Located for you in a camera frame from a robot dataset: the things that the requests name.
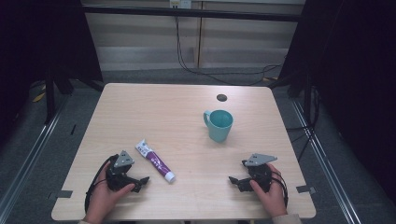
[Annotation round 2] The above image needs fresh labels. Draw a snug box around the black metal stand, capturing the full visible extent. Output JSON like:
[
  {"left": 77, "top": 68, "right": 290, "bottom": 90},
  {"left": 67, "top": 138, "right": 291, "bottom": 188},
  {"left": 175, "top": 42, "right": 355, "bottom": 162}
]
[
  {"left": 44, "top": 66, "right": 58, "bottom": 125},
  {"left": 286, "top": 74, "right": 321, "bottom": 162}
]

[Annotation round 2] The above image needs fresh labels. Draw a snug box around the black wall cable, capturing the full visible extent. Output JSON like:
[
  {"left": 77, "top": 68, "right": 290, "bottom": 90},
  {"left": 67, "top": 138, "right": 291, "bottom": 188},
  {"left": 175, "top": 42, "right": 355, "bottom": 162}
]
[{"left": 174, "top": 15, "right": 283, "bottom": 87}]

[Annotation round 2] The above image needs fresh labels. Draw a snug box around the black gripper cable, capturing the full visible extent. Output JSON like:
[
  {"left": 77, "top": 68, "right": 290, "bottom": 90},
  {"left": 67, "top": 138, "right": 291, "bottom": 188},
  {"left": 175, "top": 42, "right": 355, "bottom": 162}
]
[
  {"left": 270, "top": 170, "right": 290, "bottom": 209},
  {"left": 84, "top": 155, "right": 117, "bottom": 214}
]

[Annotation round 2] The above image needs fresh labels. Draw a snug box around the white wall socket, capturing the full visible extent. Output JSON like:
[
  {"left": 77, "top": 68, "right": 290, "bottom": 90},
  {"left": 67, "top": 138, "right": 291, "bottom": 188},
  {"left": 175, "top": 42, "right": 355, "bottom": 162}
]
[{"left": 169, "top": 0, "right": 192, "bottom": 9}]

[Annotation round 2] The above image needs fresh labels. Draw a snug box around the yellow floor scrap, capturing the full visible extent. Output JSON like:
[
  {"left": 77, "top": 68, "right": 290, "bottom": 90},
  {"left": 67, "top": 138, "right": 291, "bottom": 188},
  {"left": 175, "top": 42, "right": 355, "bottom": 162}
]
[{"left": 32, "top": 91, "right": 47, "bottom": 104}]

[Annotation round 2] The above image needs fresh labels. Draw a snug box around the teal cup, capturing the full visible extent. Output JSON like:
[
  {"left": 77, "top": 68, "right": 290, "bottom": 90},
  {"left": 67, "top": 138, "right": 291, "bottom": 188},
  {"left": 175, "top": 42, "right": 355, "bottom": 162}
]
[{"left": 203, "top": 109, "right": 234, "bottom": 144}]

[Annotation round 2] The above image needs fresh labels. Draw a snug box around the purple and white toothpaste tube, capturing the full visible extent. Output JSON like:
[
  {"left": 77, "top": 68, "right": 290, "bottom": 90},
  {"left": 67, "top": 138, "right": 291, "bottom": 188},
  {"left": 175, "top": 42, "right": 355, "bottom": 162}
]
[{"left": 134, "top": 138, "right": 177, "bottom": 184}]

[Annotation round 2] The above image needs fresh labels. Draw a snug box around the person's left hand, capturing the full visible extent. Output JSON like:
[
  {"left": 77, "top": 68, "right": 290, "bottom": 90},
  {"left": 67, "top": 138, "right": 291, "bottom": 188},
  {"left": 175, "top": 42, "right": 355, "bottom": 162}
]
[{"left": 83, "top": 161, "right": 136, "bottom": 224}]

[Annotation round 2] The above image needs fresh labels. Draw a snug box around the dark curtain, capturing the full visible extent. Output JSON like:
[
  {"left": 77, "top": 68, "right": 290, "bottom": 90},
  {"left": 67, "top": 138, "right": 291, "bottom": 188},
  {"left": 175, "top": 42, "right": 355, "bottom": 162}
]
[
  {"left": 274, "top": 0, "right": 396, "bottom": 195},
  {"left": 0, "top": 0, "right": 105, "bottom": 138}
]

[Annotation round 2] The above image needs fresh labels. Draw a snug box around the person's right hand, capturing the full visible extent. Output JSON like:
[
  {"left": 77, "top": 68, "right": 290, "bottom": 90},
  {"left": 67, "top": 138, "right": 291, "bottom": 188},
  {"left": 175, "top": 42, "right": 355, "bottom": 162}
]
[{"left": 248, "top": 163, "right": 289, "bottom": 218}]

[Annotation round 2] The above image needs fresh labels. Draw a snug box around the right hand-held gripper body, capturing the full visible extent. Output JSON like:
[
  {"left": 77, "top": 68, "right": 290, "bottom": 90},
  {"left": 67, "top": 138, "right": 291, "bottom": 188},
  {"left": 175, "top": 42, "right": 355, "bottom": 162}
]
[{"left": 242, "top": 153, "right": 278, "bottom": 192}]

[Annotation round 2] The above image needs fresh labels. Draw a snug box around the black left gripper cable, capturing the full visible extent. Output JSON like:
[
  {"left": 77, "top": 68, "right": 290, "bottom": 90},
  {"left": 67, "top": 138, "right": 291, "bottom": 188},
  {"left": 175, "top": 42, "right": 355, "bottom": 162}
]
[{"left": 84, "top": 155, "right": 117, "bottom": 214}]

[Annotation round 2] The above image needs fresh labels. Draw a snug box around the aluminium floor rail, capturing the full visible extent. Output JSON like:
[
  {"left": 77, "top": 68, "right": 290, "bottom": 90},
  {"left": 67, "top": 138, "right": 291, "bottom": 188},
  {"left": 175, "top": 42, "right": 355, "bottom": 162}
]
[
  {"left": 290, "top": 99, "right": 363, "bottom": 224},
  {"left": 0, "top": 92, "right": 71, "bottom": 218}
]

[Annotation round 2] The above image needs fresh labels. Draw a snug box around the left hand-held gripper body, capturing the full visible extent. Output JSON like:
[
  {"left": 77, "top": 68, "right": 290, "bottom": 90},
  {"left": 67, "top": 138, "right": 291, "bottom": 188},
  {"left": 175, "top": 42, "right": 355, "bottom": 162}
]
[{"left": 106, "top": 149, "right": 141, "bottom": 192}]

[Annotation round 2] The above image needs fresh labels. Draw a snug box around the black horizontal bar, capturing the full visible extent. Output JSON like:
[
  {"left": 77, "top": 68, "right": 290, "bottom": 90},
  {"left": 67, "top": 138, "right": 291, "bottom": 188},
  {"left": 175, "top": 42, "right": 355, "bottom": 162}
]
[{"left": 81, "top": 4, "right": 304, "bottom": 23}]

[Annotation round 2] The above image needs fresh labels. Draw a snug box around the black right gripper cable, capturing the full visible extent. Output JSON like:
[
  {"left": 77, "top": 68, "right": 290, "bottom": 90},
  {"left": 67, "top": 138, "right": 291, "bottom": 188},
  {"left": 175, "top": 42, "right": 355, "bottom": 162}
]
[{"left": 270, "top": 170, "right": 290, "bottom": 209}]

